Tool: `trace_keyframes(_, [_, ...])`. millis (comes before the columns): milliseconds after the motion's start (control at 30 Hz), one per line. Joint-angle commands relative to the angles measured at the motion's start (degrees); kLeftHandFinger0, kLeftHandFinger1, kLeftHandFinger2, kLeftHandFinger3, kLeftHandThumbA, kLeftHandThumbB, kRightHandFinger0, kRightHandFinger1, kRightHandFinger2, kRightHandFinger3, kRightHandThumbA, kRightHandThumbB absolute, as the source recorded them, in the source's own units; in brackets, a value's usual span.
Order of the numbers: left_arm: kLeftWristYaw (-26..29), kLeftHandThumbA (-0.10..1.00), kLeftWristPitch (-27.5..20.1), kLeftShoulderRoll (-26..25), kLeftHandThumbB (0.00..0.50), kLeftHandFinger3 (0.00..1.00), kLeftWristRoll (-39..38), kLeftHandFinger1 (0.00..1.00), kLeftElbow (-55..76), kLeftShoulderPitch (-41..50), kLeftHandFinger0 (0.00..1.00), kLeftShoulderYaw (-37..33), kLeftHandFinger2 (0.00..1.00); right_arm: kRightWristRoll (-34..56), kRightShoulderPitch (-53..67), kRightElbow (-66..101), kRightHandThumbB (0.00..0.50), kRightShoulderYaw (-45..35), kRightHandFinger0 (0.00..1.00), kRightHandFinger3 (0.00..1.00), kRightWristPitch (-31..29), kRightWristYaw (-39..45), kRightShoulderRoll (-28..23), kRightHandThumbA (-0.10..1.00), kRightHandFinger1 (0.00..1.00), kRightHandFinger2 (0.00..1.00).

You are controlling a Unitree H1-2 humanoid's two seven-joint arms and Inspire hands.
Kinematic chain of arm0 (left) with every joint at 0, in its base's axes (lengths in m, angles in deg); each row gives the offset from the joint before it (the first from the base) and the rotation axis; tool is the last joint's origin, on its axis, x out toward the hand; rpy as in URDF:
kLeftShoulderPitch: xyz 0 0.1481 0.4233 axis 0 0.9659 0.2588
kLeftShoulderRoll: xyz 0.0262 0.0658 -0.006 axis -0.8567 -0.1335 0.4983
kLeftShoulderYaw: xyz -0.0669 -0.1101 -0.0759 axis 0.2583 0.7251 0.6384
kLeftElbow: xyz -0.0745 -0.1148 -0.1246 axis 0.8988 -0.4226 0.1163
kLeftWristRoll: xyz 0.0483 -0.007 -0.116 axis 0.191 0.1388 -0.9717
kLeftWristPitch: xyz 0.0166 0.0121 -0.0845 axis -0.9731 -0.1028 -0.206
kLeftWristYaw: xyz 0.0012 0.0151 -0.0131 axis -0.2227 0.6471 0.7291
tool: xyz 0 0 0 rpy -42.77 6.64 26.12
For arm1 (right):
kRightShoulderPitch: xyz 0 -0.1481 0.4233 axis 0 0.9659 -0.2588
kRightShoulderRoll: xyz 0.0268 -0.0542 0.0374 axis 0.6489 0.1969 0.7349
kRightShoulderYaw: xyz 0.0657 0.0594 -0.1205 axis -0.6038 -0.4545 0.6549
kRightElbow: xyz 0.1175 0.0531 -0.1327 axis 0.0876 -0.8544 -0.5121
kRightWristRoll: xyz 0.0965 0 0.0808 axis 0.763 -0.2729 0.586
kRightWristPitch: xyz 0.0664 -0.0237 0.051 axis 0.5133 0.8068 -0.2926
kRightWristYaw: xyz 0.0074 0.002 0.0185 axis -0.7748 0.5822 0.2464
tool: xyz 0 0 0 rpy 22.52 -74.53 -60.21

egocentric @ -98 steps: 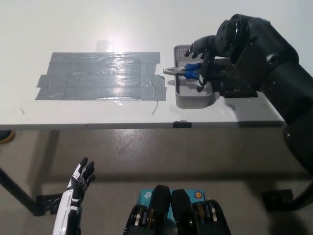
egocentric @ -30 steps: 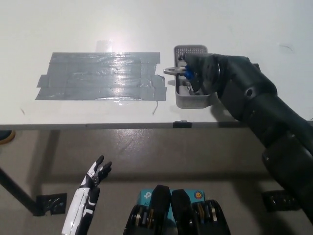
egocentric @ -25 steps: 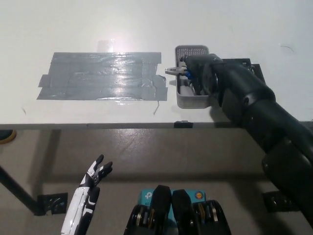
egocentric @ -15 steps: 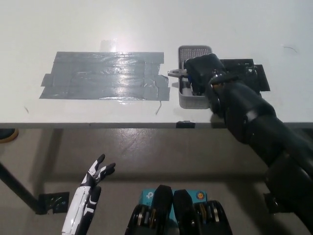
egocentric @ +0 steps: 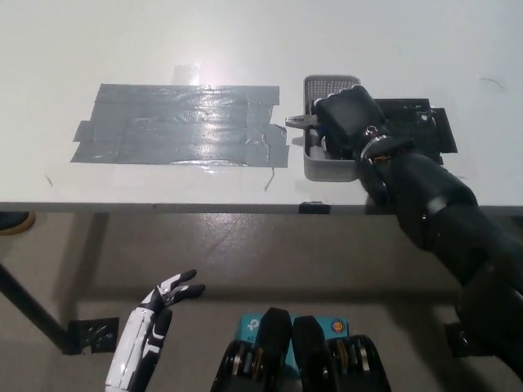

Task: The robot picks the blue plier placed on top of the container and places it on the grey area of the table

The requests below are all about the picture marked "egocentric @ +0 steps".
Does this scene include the grey perforated plastic basket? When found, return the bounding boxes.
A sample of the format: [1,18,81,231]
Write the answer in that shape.
[302,74,367,183]

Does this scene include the grey vertical table leg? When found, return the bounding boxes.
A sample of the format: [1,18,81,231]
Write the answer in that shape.
[63,212,111,327]

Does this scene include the teal router box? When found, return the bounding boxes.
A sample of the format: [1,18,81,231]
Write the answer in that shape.
[237,313,350,371]

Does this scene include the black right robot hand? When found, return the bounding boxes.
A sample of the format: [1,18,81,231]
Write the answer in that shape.
[311,84,388,159]

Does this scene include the white and black left hand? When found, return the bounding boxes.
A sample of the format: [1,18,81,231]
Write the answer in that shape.
[105,269,207,390]

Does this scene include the grey duct tape patch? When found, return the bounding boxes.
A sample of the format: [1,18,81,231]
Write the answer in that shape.
[69,83,290,169]

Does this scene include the black robot torso blocks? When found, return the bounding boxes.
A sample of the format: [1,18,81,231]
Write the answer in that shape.
[211,306,390,392]

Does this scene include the round green and tan object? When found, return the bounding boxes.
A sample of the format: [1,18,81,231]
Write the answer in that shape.
[0,211,36,238]

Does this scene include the small black edge tape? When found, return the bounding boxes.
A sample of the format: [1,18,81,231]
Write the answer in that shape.
[297,200,331,215]

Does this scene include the black diagonal table brace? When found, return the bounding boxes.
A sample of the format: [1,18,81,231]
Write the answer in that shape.
[0,261,73,355]

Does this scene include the blue handled pliers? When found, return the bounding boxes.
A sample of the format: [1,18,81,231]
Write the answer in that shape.
[284,115,324,142]

